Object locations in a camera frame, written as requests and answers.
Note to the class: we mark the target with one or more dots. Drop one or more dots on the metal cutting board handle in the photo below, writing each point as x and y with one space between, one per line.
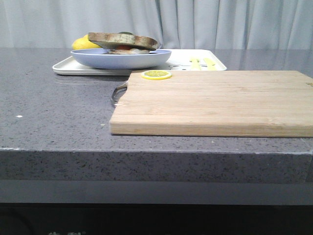
117 93

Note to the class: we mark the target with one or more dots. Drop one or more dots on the fried egg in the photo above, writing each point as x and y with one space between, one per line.
127 50

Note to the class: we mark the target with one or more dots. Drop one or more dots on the white rectangular tray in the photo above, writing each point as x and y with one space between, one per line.
180 59

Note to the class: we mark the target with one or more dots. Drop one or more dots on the front yellow lemon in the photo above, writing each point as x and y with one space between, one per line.
84 43

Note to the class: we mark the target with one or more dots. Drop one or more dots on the white curtain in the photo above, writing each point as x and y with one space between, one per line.
200 24

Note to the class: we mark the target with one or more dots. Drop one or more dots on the light blue round plate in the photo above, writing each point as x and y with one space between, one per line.
100 58

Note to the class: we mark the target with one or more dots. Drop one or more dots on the yellow lemon slice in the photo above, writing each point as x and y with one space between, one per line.
156 74

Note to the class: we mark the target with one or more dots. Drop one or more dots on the bread slice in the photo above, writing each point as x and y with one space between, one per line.
114 40
114 52

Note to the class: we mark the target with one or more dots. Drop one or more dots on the wooden cutting board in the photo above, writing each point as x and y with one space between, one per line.
228 103

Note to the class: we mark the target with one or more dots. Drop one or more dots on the green lime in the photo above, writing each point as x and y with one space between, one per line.
125 32

